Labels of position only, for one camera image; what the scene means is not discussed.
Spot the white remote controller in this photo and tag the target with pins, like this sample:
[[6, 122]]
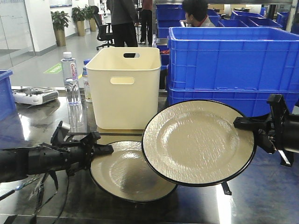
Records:
[[35, 95]]

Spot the clear water bottle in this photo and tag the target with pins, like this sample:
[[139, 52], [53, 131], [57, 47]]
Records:
[[70, 77]]

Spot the black image-left gripper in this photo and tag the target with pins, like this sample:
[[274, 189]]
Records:
[[78, 149]]

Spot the cream plastic basket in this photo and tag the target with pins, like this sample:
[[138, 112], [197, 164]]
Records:
[[124, 83]]

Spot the black office chair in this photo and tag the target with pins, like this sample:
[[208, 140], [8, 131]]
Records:
[[104, 33]]

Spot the lower blue crate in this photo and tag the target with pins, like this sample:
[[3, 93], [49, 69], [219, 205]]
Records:
[[250, 103]]

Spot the person in grey jacket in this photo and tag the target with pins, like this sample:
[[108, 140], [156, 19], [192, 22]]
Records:
[[196, 13]]

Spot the blue bin at left edge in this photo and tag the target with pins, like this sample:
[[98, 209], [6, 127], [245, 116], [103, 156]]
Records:
[[7, 103]]

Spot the upper blue crate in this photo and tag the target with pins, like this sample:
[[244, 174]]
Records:
[[256, 58]]

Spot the beige plate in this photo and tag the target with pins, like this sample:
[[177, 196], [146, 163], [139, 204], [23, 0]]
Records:
[[195, 143], [126, 174]]

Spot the standing person dark clothes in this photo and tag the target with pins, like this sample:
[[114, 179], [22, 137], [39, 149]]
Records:
[[124, 17]]

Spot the black image-right gripper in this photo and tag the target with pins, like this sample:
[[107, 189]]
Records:
[[277, 131]]

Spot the blue crate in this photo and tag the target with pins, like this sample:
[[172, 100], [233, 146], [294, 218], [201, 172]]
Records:
[[256, 58], [250, 103]]

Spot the small bottle blue cap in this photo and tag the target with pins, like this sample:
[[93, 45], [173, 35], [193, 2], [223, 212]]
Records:
[[87, 91]]

